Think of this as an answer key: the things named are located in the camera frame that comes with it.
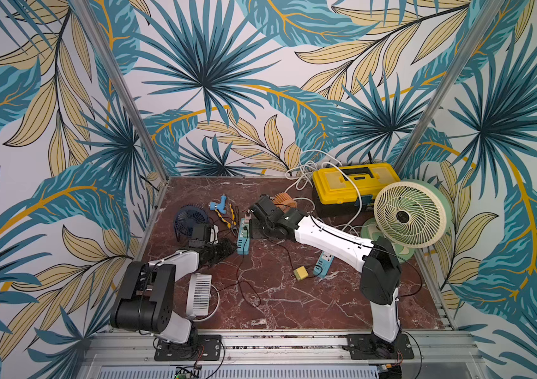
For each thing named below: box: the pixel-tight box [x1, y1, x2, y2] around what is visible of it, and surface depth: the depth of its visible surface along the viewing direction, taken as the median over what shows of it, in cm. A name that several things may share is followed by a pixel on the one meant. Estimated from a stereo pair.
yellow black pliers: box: [214, 202, 238, 235], surface depth 104 cm
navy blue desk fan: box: [173, 203, 210, 242], surface depth 94 cm
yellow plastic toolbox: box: [312, 162, 402, 218], surface depth 98 cm
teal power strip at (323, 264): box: [312, 251, 335, 278], surface depth 90 cm
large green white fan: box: [373, 179, 453, 249], surface depth 77 cm
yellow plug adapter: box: [292, 265, 309, 281], surface depth 89 cm
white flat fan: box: [186, 273, 213, 319], surface depth 75 cm
